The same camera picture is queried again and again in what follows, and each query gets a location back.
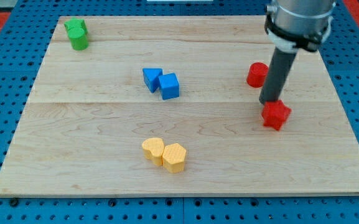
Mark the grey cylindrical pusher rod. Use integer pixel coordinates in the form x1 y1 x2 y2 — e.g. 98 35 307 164
259 47 297 105

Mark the blue cube block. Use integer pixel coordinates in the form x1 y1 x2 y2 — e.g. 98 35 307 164
159 73 180 100

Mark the blue triangle block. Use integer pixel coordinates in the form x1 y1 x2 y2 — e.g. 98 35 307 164
142 68 163 93

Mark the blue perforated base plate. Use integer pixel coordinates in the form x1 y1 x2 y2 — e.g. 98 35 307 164
0 1 359 223

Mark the red star block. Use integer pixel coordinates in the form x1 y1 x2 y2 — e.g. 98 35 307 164
261 100 292 131

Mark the green block behind cylinder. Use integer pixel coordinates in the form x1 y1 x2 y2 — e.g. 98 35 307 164
64 17 88 34

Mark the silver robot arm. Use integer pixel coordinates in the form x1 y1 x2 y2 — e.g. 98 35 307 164
259 0 337 105

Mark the red cylinder block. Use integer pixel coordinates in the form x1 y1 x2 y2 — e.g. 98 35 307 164
246 62 269 88

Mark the yellow heart block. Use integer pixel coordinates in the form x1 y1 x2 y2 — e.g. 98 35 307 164
141 138 165 166

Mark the yellow hexagon block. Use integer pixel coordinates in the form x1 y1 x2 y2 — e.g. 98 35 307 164
162 143 187 173

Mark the wooden board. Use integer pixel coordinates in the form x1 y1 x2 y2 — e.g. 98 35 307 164
0 16 359 198

